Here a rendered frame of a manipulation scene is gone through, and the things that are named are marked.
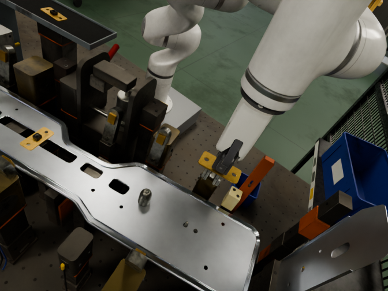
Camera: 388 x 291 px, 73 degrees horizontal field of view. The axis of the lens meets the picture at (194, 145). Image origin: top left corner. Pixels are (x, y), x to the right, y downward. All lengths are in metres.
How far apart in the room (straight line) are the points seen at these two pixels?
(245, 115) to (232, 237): 0.44
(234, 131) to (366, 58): 0.18
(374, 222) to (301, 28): 0.36
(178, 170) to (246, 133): 0.83
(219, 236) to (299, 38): 0.54
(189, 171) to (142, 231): 0.58
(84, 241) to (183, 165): 0.66
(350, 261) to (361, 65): 0.33
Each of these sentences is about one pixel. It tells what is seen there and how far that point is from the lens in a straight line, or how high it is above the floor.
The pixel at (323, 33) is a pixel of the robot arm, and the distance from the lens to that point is 0.33.
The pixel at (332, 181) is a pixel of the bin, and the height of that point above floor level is 1.08.
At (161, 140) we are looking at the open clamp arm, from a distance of 0.75.
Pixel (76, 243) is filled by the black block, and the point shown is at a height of 0.99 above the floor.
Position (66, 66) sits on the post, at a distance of 0.93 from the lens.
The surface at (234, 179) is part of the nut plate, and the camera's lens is 0.51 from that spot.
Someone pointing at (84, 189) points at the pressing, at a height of 1.00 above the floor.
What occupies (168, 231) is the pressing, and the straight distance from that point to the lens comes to 0.70.
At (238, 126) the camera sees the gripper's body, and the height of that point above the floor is 1.39.
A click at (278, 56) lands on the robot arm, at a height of 1.50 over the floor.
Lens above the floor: 1.62
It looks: 44 degrees down
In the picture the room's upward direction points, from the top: 24 degrees clockwise
